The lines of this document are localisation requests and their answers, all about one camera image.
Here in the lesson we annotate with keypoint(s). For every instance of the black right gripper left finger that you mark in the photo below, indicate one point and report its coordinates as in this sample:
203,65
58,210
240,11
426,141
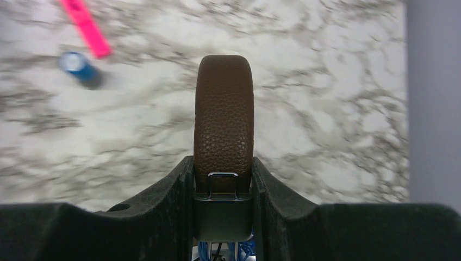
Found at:
155,224

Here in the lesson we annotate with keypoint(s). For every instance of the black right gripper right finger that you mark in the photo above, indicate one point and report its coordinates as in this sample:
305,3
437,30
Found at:
288,226

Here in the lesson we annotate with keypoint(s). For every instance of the blue wired earbuds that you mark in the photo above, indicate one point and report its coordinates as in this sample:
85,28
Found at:
224,251

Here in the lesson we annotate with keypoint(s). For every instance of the brown over-ear headphones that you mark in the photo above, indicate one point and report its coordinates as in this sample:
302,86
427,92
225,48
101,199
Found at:
223,151

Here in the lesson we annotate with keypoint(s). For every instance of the blue grey stamp cylinder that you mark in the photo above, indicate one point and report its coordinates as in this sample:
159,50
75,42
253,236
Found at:
79,67

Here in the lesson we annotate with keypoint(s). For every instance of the pink highlighter marker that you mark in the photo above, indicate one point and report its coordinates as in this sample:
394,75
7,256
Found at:
87,27

